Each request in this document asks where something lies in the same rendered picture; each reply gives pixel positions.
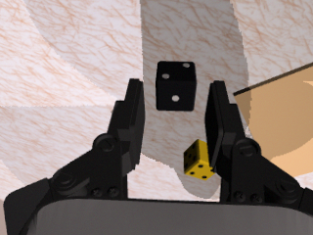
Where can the black die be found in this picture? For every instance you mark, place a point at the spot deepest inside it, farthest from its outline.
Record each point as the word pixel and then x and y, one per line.
pixel 176 85

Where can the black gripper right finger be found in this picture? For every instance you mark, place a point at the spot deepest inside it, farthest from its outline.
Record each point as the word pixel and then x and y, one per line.
pixel 252 177

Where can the tan flat mat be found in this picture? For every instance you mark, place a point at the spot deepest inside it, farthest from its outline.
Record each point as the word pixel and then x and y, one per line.
pixel 279 114

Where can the yellow die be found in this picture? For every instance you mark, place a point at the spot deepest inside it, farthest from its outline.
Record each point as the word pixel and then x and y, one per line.
pixel 196 161

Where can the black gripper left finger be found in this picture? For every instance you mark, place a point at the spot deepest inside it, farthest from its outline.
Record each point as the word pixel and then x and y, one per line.
pixel 100 172

